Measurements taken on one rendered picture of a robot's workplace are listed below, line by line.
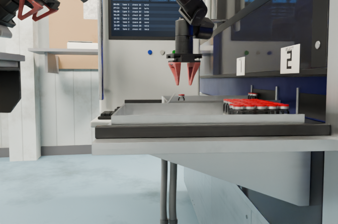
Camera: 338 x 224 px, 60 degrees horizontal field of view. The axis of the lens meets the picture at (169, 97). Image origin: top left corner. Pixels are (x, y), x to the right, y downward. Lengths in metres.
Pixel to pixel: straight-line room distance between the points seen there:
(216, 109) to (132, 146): 0.37
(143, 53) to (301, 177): 1.02
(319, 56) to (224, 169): 0.27
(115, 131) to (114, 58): 1.00
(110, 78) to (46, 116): 2.65
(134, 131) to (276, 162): 0.28
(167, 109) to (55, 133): 3.37
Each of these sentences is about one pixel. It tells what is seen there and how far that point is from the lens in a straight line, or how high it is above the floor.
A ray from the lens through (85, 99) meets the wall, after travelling 3.95.
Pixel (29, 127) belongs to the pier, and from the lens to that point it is 3.89.
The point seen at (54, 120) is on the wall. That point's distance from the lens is 4.04.
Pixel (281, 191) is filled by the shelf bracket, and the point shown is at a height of 0.76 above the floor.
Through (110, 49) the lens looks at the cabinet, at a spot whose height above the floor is 1.12.
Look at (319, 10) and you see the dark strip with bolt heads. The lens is 0.62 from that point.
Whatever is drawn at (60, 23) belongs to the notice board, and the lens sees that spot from 4.02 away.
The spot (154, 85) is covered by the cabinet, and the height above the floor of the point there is 0.95.
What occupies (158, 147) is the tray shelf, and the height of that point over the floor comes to 0.87.
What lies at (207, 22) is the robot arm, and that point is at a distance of 0.97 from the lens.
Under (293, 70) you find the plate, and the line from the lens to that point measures 0.69.
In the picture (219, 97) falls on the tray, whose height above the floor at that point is 0.91.
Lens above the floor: 0.98
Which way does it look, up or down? 4 degrees down
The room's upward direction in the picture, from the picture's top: straight up
